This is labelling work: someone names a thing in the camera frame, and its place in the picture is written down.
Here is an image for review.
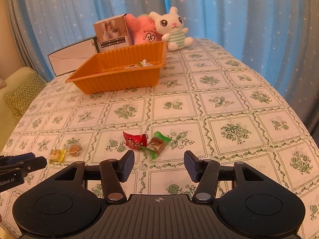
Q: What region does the yellow candy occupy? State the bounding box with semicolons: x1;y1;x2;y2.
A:
49;149;67;162

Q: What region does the brown product cardboard box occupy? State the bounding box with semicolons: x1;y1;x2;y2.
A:
94;14;133;52

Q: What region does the green chevron cushion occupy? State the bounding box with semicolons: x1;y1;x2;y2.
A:
4;73;46;120

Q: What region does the white flat cardboard box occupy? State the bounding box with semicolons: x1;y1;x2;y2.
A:
48;37;98;77

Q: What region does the light green sofa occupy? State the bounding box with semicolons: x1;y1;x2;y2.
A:
1;67;47;152

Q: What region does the blue star curtain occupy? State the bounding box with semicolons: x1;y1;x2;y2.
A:
5;0;318;131

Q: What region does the brown clear candy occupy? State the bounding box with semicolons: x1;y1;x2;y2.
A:
68;144;82;157

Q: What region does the green floral tablecloth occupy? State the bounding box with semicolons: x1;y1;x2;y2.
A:
3;39;318;238

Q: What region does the white bunny plush toy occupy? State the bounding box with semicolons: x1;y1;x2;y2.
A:
149;7;194;51

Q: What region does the white wrapped snack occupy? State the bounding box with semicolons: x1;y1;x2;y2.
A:
124;59;154;69

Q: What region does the orange plastic tray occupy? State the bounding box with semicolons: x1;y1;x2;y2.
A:
65;41;167;94

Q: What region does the red candy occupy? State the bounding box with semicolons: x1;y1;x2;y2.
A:
123;132;147;149

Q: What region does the pink star plush toy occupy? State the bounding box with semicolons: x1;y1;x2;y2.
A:
124;14;162;45

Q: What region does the green brown candy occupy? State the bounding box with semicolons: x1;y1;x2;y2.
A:
141;131;171;160

